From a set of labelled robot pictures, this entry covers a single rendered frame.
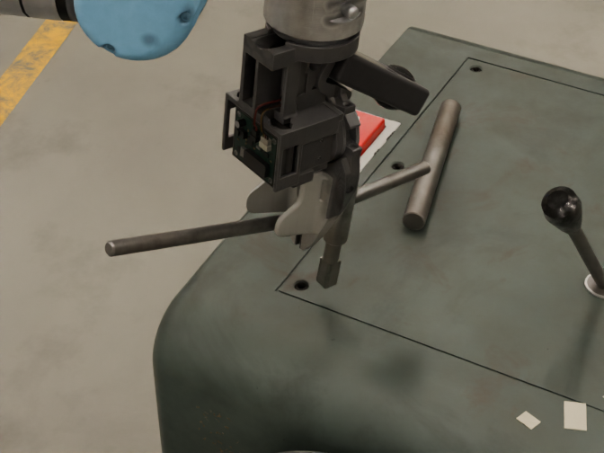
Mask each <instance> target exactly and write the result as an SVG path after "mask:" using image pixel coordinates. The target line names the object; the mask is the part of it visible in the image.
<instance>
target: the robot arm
mask: <svg viewBox="0 0 604 453"><path fill-rule="evenodd" d="M206 3H207V0H0V14H7V15H15V16H22V17H31V18H39V19H47V20H55V21H70V22H78V23H79V25H80V26H81V28H82V30H83V31H84V33H85V35H86V36H87V37H88V38H89V39H90V40H91V41H92V42H93V43H94V44H95V45H96V46H98V47H99V48H100V47H102V48H104V49H106V50H107V51H109V52H110V53H112V54H114V55H115V56H116V57H118V58H124V59H128V60H137V61H139V60H150V59H155V58H160V57H162V56H165V55H167V54H169V53H170V52H172V51H174V50H175V49H177V48H178V47H179V46H180V45H181V44H182V43H183V42H184V41H185V40H186V38H187V37H188V35H189V34H190V32H191V30H192V28H193V27H194V25H195V23H196V21H197V19H198V17H199V15H200V13H201V12H202V10H203V8H204V6H205V4H206ZM366 4H367V0H264V7H263V16H264V18H265V21H266V23H265V28H263V29H260V30H257V31H251V32H248V33H245V34H244V46H243V58H242V69H241V81H240V88H238V89H235V90H233V91H230V92H227V93H226V100H225V112H224V125H223V137H222V149H223V150H226V149H229V148H231V147H232V148H233V152H232V155H233V156H234V157H235V158H237V159H238V160H239V161H240V162H241V163H243V164H244V165H245V166H247V167H248V168H249V169H250V170H251V171H253V172H254V173H255V174H256V175H258V176H259V177H260V178H261V179H263V182H261V183H260V184H259V185H258V186H257V187H255V188H254V189H253V190H252V191H251V192H250V193H249V194H248V196H247V199H246V208H247V209H248V211H249V212H251V213H270V212H284V213H283V214H282V215H281V216H280V217H279V218H278V220H277V222H276V225H275V229H274V231H275V234H276V235H277V236H281V237H283V236H291V239H292V242H293V243H294V244H295V245H297V244H299V248H300V249H301V250H302V251H303V250H306V249H307V248H309V247H311V246H312V245H314V244H316V243H317V242H318V241H319V240H320V239H321V238H322V237H323V236H324V235H325V234H326V233H327V231H328V230H329V229H330V228H331V227H332V225H333V224H334V222H335V221H336V219H337V218H338V217H339V215H341V214H342V213H343V211H344V210H345V209H346V207H347V205H348V204H349V202H350V200H351V198H352V196H353V195H354V193H355V191H356V190H357V187H358V183H359V179H360V154H361V151H362V147H361V146H360V145H359V143H360V120H359V116H358V113H357V112H356V111H355V110H356V104H354V103H353V102H351V101H350V98H351V91H350V90H348V89H347V88H345V87H344V86H343V85H346V86H348V87H350V88H351V89H354V90H356V91H358V92H361V93H364V94H366V95H368V96H370V97H372V98H374V100H375V101H376V103H377V104H378V105H380V106H381V107H383V108H385V109H388V110H401V111H404V112H407V113H409V114H411V115H413V116H415V115H417V114H419V112H420V111H421V109H422V106H423V105H424V104H425V102H426V100H427V98H428V97H429V94H430V92H429V90H428V89H427V88H425V87H423V86H422V85H420V84H418V83H416V82H414V81H415V79H414V77H413V75H412V73H411V72H410V71H409V70H408V69H406V68H405V67H402V66H398V65H388V66H387V65H385V64H383V63H380V62H378V61H376V60H375V59H373V58H370V57H368V56H366V55H364V54H362V53H360V52H358V51H357V49H358V46H359V40H360V30H361V29H362V26H363V23H364V18H365V11H366ZM342 84H343V85H342ZM232 108H235V128H234V133H233V134H230V135H228V132H229V121H230V109H232Z"/></svg>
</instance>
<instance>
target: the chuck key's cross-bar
mask: <svg viewBox="0 0 604 453"><path fill-rule="evenodd" d="M430 171H431V167H430V165H429V164H428V163H427V162H426V161H423V162H420V163H418V164H415V165H412V166H410V167H407V168H405V169H403V170H401V171H398V172H396V173H392V174H390V175H388V176H386V177H383V178H381V179H378V180H376V181H374V182H371V183H368V184H366V185H363V186H361V187H359V188H358V189H357V194H356V199H355V203H354V204H356V203H359V202H361V201H364V200H366V199H369V198H371V197H374V196H376V195H378V194H380V193H382V192H385V191H388V190H391V189H393V188H395V187H397V186H399V185H402V184H404V183H407V182H409V181H412V180H414V179H417V178H419V177H421V176H424V175H425V174H428V173H430ZM280 216H281V215H277V216H270V217H265V218H254V219H247V220H241V221H236V222H229V223H224V224H217V225H211V226H200V227H194V228H188V229H182V230H176V231H170V232H164V233H158V234H152V235H141V236H135V237H129V238H122V239H117V240H110V241H108V242H107V243H106V245H105V252H106V253H107V254H108V255H109V256H110V257H113V256H119V255H124V254H130V253H141V252H146V251H152V250H157V249H163V248H168V247H175V246H180V245H186V244H196V243H201V242H207V241H213V240H218V239H224V238H229V237H235V236H241V235H251V234H257V233H262V232H269V231H274V229H275V225H276V222H277V220H278V218H279V217H280Z"/></svg>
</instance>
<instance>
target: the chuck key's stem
mask: <svg viewBox="0 0 604 453"><path fill-rule="evenodd" d="M357 189H358V187H357ZM356 194H357V190H356V191H355V193H354V195H353V196H352V198H351V200H350V202H349V204H348V205H347V207H346V209H345V210H344V211H343V213H342V214H341V215H339V217H338V218H337V219H336V221H335V222H334V224H333V225H332V227H331V228H330V229H329V230H328V231H327V233H326V234H325V235H324V236H323V239H324V240H325V241H326V243H325V248H324V256H321V257H320V262H319V266H318V272H317V276H316V281H317V282H318V283H319V284H320V285H321V286H322V287H323V288H325V289H328V288H330V287H331V286H333V285H336V284H337V280H338V275H339V270H340V266H341V260H340V259H339V257H340V252H341V247H342V244H345V243H346V242H347V239H348V234H349V230H350V225H351V217H352V212H353V208H354V203H355V199H356Z"/></svg>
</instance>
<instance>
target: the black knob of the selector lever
mask: <svg viewBox="0 0 604 453"><path fill-rule="evenodd" d="M541 207H542V210H543V213H544V216H545V218H546V220H547V221H548V222H549V223H550V224H552V225H553V226H555V227H556V228H558V229H559V230H561V231H563V232H565V233H566V234H574V233H576V232H577V231H579V230H580V228H581V226H582V202H581V200H580V198H579V197H578V196H577V195H576V193H575V192H574V191H573V190H572V189H570V188H568V187H565V186H558V187H554V188H553V189H551V190H550V191H548V192H547V193H546V194H545V196H544V197H543V199H542V202H541Z"/></svg>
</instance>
